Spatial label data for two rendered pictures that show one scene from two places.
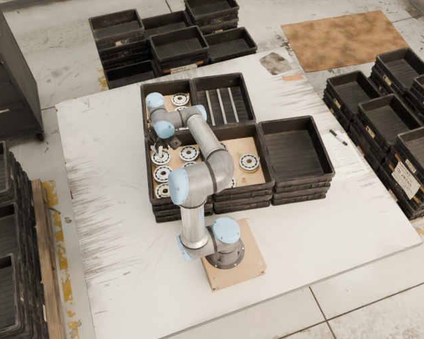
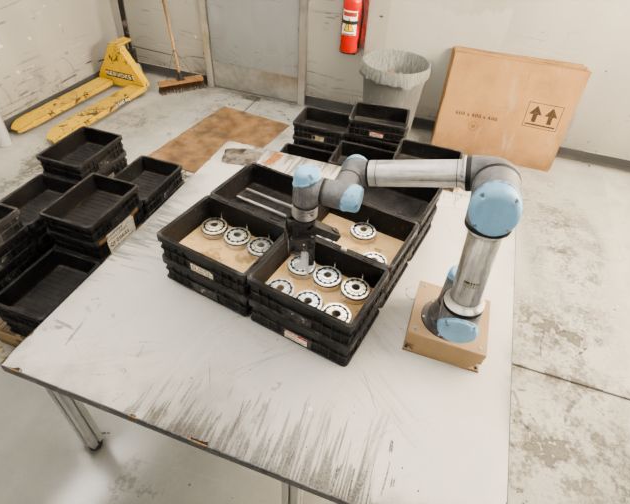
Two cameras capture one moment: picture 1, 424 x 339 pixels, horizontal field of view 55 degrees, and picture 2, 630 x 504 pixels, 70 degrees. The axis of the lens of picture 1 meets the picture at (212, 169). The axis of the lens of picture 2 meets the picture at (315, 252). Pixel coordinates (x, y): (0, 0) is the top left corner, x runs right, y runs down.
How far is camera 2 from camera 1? 134 cm
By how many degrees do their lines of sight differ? 37
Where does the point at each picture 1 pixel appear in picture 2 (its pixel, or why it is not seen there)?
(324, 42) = (207, 150)
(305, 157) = (391, 199)
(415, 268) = not seen: hidden behind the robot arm
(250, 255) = not seen: hidden behind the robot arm
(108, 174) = (214, 374)
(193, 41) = (99, 195)
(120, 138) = (173, 326)
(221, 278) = (483, 344)
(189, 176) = (508, 182)
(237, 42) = (144, 177)
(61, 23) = not seen: outside the picture
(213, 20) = (100, 163)
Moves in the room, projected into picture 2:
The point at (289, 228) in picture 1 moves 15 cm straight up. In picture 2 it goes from (443, 268) to (452, 241)
